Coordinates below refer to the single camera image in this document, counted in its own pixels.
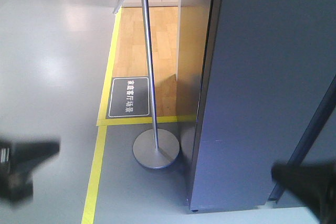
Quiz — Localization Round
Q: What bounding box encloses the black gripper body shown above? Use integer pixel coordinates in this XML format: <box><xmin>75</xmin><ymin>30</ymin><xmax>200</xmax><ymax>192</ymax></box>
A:
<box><xmin>1</xmin><ymin>141</ymin><xmax>33</xmax><ymax>203</ymax></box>

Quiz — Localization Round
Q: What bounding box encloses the silver sign stand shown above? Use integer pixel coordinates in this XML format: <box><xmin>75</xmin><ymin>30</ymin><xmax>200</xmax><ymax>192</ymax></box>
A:
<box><xmin>113</xmin><ymin>0</ymin><xmax>180</xmax><ymax>169</ymax></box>

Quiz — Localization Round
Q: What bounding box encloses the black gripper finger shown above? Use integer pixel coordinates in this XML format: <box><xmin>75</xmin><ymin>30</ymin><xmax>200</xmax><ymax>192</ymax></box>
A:
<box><xmin>271</xmin><ymin>162</ymin><xmax>335</xmax><ymax>223</ymax></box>
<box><xmin>12</xmin><ymin>140</ymin><xmax>60</xmax><ymax>173</ymax></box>

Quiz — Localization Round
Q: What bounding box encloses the dark floor label sign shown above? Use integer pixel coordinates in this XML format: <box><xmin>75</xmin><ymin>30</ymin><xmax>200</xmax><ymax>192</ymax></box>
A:
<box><xmin>107</xmin><ymin>77</ymin><xmax>150</xmax><ymax>119</ymax></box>

